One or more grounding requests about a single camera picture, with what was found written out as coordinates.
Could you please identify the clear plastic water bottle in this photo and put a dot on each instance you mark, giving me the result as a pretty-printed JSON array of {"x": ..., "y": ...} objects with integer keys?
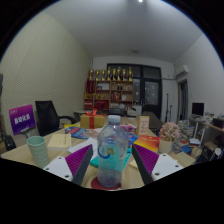
[{"x": 111, "y": 156}]

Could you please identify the teal book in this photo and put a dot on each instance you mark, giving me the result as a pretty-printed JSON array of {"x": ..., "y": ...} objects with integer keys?
[{"x": 93, "y": 162}]

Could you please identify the cluttered wooden side desk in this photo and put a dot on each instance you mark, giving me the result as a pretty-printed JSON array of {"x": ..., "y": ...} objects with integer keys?
[{"x": 206, "y": 133}]

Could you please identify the yellow notepad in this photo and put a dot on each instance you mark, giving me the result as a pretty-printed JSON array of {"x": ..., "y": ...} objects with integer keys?
[{"x": 60, "y": 141}]

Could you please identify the white printed booklet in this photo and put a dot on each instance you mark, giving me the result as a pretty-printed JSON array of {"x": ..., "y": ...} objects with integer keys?
[{"x": 83, "y": 146}]

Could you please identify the black chair with armrest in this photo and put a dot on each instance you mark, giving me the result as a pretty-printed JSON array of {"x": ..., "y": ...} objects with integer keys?
[{"x": 7, "y": 142}]

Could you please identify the pale green ribbed cup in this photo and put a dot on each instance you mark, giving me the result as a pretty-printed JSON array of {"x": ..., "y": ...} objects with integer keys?
[{"x": 38, "y": 151}]

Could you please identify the black computer monitor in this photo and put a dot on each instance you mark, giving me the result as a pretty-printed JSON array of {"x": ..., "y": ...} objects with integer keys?
[{"x": 198, "y": 109}]

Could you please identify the black microphone stand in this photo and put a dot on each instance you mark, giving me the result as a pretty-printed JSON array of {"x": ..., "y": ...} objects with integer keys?
[{"x": 167, "y": 106}]

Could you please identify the pink patterned box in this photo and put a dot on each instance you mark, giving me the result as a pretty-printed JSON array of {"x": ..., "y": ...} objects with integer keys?
[{"x": 128, "y": 127}]

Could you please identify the blue printed magazine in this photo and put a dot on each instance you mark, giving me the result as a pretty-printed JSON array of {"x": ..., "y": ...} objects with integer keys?
[{"x": 80, "y": 132}]

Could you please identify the orange book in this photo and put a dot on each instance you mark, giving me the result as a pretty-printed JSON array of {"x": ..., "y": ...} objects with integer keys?
[{"x": 148, "y": 142}]

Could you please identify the flat round red coaster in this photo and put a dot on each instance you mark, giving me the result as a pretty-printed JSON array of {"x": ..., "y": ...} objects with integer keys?
[{"x": 95, "y": 184}]

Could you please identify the black office chair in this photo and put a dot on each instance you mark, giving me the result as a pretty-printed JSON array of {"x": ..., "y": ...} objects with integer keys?
[{"x": 46, "y": 116}]

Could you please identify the purple sign board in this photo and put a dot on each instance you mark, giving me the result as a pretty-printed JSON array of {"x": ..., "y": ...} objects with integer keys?
[{"x": 22, "y": 119}]

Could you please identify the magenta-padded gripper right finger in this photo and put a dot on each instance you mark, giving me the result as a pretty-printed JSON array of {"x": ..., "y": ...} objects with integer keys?
[{"x": 153, "y": 165}]

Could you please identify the small round white table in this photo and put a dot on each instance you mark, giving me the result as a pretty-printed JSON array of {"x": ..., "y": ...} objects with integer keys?
[{"x": 79, "y": 114}]

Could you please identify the small standing card box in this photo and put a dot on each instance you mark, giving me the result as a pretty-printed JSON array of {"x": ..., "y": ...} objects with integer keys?
[{"x": 143, "y": 125}]

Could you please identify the black framed glass door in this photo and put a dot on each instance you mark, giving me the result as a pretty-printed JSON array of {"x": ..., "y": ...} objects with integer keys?
[{"x": 151, "y": 90}]

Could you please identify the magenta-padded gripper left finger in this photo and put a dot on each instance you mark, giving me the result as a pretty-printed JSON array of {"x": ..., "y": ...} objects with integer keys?
[{"x": 70, "y": 165}]

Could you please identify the blue book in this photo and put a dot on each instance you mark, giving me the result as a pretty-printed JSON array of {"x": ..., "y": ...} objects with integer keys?
[{"x": 131, "y": 138}]

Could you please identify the grey chair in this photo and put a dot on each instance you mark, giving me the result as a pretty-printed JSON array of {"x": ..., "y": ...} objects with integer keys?
[{"x": 154, "y": 120}]

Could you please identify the wooden shelf unit with trophies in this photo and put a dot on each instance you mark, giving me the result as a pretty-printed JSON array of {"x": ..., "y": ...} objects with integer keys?
[{"x": 108, "y": 91}]

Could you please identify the yellow gift box red ribbon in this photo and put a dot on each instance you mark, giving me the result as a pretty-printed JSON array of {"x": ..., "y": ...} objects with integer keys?
[{"x": 86, "y": 121}]

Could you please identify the flower bouquet in white pot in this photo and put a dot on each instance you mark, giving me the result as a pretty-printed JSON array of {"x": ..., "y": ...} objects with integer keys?
[{"x": 169, "y": 131}]

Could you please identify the white wall air conditioner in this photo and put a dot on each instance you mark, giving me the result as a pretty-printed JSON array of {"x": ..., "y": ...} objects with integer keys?
[{"x": 182, "y": 71}]

